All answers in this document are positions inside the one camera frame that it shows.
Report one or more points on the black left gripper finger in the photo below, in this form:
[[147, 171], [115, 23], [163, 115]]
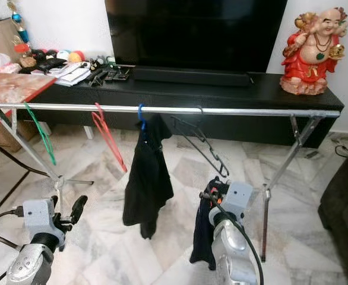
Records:
[[79, 208]]

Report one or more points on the dark navy garment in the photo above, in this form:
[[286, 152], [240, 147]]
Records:
[[203, 237]]

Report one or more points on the red plastic clothes hanger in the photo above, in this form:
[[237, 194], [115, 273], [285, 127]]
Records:
[[124, 167]]

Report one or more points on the green plastic clothes hanger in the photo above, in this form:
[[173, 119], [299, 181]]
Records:
[[40, 133]]

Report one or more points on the blue plastic clothes hanger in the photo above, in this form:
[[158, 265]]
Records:
[[141, 119]]

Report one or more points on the black shirt with green logo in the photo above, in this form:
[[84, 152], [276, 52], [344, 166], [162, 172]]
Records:
[[147, 184]]

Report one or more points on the silver metal garment rack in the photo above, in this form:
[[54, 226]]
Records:
[[245, 110]]

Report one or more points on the black TV console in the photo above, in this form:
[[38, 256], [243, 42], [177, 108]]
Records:
[[209, 98]]

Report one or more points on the brown cardboard box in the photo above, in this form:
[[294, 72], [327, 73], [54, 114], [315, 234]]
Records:
[[10, 138]]

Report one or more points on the black soundbar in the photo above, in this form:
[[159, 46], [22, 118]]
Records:
[[192, 77]]

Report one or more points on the white paper stack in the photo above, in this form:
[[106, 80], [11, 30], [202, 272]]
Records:
[[73, 74]]

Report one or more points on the marble pattern table red edge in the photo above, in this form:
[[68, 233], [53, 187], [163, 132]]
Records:
[[8, 89]]

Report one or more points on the orange ball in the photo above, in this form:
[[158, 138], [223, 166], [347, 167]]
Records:
[[76, 57]]

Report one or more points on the white and teal ball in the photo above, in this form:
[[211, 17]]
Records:
[[62, 54]]

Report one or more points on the black television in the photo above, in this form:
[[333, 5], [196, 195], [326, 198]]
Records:
[[198, 35]]

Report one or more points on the black plush toy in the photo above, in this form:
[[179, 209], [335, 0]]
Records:
[[42, 56]]

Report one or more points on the red laughing Buddha statue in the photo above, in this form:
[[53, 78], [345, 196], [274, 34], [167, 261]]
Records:
[[307, 62]]

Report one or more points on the tissue box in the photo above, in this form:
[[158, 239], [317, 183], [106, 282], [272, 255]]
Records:
[[6, 65]]

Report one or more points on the hanging ornament with blue bauble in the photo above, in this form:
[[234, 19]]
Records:
[[16, 18]]

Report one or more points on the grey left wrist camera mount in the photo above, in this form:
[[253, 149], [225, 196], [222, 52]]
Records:
[[40, 215]]

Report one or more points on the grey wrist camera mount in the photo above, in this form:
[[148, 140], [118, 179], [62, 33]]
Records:
[[238, 197], [40, 215]]

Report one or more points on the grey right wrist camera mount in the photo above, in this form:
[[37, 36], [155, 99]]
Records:
[[238, 197]]

